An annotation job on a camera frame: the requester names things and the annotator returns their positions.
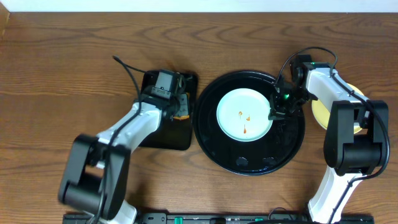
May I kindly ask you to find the orange green sponge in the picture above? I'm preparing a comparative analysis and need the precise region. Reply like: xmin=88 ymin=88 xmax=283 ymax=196
xmin=173 ymin=115 xmax=190 ymax=121

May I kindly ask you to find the yellow plate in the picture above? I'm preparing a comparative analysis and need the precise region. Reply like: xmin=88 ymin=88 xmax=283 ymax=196
xmin=312 ymin=83 xmax=364 ymax=134

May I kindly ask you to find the green plate with three streaks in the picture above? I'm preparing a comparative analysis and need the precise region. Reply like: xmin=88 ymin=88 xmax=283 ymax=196
xmin=216 ymin=88 xmax=272 ymax=142

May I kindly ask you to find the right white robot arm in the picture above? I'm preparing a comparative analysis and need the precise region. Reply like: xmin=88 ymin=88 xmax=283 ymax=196
xmin=269 ymin=53 xmax=391 ymax=223

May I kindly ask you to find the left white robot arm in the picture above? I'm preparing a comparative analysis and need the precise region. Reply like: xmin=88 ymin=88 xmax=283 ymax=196
xmin=58 ymin=91 xmax=191 ymax=223

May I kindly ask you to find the rectangular black tray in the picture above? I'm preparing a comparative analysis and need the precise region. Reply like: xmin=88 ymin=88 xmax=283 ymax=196
xmin=140 ymin=70 xmax=198 ymax=151

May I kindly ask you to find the round black tray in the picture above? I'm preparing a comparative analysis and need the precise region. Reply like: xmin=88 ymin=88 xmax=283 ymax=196
xmin=193 ymin=70 xmax=305 ymax=175

